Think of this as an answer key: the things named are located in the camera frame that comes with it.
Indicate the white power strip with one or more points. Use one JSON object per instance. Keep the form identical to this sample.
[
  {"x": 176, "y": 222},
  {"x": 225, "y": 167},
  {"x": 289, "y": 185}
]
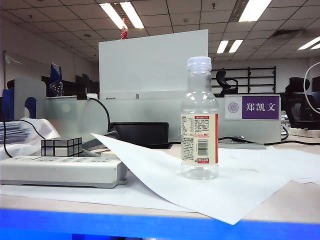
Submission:
[{"x": 62, "y": 172}]

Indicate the frosted glass desk partition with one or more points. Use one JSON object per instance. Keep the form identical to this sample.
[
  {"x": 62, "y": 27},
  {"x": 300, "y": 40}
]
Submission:
[{"x": 155, "y": 110}]

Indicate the black rectangular tray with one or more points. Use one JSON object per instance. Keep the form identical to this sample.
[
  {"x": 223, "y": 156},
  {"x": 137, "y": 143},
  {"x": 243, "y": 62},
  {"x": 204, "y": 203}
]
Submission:
[{"x": 141, "y": 133}]

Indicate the clear plastic bottle, cream label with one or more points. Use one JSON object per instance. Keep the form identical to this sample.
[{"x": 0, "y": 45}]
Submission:
[{"x": 199, "y": 140}]

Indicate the white board panel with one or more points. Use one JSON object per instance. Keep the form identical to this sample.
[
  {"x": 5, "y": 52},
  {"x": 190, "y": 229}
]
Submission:
[{"x": 150, "y": 67}]

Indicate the black office chair, curved headrest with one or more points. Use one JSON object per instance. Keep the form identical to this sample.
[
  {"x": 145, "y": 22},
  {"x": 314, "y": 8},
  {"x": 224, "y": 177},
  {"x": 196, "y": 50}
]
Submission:
[{"x": 224, "y": 82}]

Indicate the black stepped furniture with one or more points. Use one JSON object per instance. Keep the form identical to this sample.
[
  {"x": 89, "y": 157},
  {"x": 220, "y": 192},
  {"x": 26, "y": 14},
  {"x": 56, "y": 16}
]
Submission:
[{"x": 82, "y": 85}]

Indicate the white paper sheet, curled edge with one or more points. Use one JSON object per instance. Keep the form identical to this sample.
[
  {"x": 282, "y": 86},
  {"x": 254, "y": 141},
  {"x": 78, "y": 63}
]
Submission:
[{"x": 212, "y": 195}]

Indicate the red hanging ornament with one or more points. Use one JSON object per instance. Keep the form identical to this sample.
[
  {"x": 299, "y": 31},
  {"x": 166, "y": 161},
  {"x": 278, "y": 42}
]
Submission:
[{"x": 123, "y": 31}]

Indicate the purple and white name plate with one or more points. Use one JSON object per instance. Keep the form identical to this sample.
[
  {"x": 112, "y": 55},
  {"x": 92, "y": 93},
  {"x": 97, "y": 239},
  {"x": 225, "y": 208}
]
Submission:
[{"x": 260, "y": 107}]

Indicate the twin tube ceiling light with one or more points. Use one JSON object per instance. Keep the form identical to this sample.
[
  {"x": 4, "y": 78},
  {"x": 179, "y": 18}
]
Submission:
[
  {"x": 124, "y": 15},
  {"x": 229, "y": 46},
  {"x": 311, "y": 43}
]

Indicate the silver mirror cube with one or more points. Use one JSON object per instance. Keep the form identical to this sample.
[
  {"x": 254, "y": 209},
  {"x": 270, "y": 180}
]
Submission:
[{"x": 61, "y": 148}]

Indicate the black shelf rack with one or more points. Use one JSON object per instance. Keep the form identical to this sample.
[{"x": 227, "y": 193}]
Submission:
[{"x": 262, "y": 77}]

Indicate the blue crystal trophy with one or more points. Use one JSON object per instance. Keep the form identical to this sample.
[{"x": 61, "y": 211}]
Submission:
[{"x": 55, "y": 80}]

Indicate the white plastic bag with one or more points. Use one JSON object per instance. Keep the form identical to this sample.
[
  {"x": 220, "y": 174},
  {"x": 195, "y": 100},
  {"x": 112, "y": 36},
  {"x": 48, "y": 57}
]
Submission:
[{"x": 47, "y": 130}]

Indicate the black mesh office chair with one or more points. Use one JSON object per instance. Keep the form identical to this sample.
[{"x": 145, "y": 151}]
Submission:
[{"x": 298, "y": 105}]

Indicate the single panel ceiling light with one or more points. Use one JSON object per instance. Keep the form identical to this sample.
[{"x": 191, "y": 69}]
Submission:
[{"x": 255, "y": 10}]

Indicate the stack of printed papers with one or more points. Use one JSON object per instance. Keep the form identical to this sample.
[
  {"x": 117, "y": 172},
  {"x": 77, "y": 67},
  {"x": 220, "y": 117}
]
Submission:
[{"x": 12, "y": 132}]

